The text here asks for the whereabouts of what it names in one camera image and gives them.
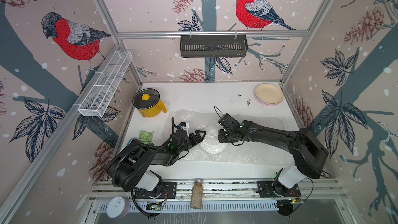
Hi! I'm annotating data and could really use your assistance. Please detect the white wire mesh shelf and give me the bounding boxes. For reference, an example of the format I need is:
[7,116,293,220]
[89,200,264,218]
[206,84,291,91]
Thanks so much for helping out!
[78,50,132,117]

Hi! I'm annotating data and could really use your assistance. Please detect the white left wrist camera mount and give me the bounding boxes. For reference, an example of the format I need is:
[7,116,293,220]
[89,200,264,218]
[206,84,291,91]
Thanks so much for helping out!
[178,122,189,134]

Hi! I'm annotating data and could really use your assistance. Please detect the patterned plate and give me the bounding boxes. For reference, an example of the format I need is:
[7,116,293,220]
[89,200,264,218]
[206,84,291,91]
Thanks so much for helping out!
[200,126,227,155]

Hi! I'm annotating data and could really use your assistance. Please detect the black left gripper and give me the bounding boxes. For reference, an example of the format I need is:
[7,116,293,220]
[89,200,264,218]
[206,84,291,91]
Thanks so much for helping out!
[177,131,206,156]

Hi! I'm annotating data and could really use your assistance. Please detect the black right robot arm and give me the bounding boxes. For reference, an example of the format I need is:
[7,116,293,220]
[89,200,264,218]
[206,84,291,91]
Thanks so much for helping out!
[218,114,329,190]

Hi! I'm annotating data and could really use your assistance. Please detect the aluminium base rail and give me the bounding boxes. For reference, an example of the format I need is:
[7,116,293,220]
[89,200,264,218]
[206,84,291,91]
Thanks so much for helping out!
[89,179,347,214]

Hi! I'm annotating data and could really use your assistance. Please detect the yellow pot with black lid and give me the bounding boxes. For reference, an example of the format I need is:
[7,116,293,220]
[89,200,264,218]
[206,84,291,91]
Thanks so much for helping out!
[132,88,167,118]

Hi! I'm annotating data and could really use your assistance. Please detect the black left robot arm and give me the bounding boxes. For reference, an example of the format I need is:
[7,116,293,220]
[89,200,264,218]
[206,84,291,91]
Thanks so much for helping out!
[106,129,206,195]

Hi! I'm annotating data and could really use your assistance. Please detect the spice jar with granules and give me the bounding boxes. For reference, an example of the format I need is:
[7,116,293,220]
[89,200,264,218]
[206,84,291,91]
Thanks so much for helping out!
[190,179,203,209]

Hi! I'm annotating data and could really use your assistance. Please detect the black hanging wire basket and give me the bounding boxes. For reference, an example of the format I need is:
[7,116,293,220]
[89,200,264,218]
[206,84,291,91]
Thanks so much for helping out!
[180,35,248,58]

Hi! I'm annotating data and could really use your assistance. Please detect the pink dinner plate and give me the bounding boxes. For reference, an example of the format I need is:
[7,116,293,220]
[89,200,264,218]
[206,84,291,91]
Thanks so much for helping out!
[256,98,282,106]

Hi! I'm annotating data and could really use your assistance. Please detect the cream plate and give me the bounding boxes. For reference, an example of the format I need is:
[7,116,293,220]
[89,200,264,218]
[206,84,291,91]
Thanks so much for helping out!
[255,84,284,103]

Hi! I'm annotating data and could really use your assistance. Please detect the small green sachet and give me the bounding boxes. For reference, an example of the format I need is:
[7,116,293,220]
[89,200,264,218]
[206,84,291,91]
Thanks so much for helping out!
[139,130,154,145]

